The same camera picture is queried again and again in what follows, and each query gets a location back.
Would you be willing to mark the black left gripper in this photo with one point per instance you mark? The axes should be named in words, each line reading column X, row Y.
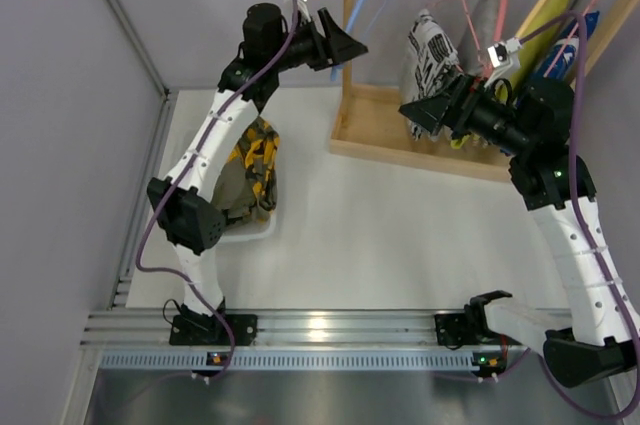
column 324, row 40

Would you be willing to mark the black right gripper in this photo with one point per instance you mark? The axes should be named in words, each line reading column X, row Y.
column 461, row 110

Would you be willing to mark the camouflage trousers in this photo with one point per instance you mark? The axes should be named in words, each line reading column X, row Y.
column 246, row 191

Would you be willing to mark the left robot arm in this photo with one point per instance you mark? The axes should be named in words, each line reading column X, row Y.
column 270, row 46

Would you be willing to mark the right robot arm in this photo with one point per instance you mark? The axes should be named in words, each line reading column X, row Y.
column 602, row 336

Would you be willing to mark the white black printed trousers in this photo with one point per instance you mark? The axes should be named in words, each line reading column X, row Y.
column 430, row 61

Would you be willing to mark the grey trousers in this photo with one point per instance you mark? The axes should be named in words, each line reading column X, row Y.
column 472, row 48

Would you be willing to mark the blue white red trousers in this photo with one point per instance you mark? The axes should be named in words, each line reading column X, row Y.
column 569, row 49

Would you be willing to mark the wooden clothes rack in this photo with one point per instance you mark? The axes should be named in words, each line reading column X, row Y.
column 368, row 127

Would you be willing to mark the clear plastic basket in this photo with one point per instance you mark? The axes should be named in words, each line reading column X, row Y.
column 250, row 235

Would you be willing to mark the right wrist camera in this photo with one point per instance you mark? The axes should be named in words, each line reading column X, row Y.
column 504, row 58

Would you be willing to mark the pink wire hanger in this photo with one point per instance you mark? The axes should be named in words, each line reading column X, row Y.
column 465, row 5

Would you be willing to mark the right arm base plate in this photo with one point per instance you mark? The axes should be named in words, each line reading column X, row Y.
column 457, row 329

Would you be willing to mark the grey slotted cable duct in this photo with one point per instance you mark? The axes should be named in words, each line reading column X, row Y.
column 251, row 359

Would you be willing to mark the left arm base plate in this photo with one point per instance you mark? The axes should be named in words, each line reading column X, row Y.
column 189, row 329

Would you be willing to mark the aluminium rail base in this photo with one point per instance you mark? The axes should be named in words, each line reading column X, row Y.
column 302, row 329

